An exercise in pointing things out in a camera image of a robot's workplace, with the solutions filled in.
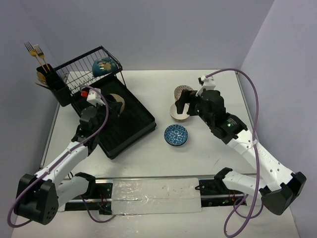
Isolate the gold fork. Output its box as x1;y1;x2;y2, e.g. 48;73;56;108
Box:
33;45;50;72
24;42;47;73

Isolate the beige black bowl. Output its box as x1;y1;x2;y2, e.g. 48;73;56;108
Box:
106;93;125;117

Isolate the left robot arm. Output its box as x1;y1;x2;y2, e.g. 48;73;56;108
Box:
7;102;109;228

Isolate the gold fork right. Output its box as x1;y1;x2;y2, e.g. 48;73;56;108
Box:
33;45;50;72

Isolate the purple cable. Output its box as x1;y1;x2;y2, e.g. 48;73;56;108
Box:
6;85;109;228
205;68;264;237

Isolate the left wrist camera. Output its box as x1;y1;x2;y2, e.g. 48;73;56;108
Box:
80;87;105;106

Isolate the white taped sheet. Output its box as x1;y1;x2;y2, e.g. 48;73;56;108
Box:
111;178;202;215

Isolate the blue gold globe bowl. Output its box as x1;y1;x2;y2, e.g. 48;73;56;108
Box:
92;57;118;77

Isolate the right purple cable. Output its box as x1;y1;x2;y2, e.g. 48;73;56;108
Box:
205;68;264;237

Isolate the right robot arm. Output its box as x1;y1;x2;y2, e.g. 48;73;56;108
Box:
175;90;307;215

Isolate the white floral bowl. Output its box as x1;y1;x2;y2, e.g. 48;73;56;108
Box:
169;104;189;122

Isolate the gold fork left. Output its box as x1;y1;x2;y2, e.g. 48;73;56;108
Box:
24;42;47;73

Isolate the patterned brown white bowl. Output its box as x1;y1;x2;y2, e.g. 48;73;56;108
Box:
174;85;193;101

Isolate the black cutlery holder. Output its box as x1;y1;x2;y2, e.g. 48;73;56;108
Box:
36;64;72;107

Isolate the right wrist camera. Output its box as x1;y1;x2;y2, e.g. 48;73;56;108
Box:
196;75;216;97

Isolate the black wire dish rack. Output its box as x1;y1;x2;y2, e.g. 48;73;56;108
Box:
55;46;156;159

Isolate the gold spoon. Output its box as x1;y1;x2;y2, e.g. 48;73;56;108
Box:
36;71;47;85

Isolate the blue triangle pattern bowl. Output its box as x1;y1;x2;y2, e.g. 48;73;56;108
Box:
163;124;188;146

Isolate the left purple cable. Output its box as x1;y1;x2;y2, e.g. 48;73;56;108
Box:
6;85;109;228

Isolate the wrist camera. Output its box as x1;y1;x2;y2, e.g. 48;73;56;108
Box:
80;87;105;106
196;75;216;97

